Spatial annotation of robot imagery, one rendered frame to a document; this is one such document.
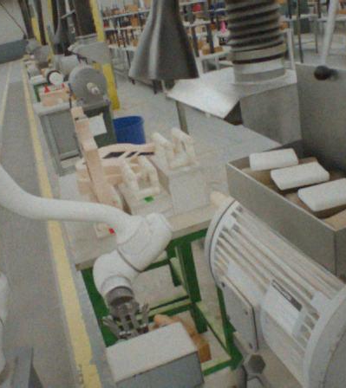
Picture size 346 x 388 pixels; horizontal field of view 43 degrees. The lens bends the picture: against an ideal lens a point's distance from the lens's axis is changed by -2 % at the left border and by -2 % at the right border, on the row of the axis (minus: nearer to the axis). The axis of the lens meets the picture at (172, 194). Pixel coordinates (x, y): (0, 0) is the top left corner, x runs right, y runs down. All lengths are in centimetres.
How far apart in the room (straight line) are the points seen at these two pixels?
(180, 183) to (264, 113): 94
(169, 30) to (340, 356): 59
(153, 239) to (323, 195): 78
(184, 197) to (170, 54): 96
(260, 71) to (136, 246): 66
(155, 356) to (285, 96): 52
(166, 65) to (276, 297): 44
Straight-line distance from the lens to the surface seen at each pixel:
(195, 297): 240
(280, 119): 80
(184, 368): 85
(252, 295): 66
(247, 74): 83
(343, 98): 67
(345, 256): 53
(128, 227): 127
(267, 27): 83
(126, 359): 85
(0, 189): 122
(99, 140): 340
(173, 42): 82
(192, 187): 170
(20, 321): 310
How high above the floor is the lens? 169
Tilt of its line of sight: 23 degrees down
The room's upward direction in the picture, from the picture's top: 12 degrees counter-clockwise
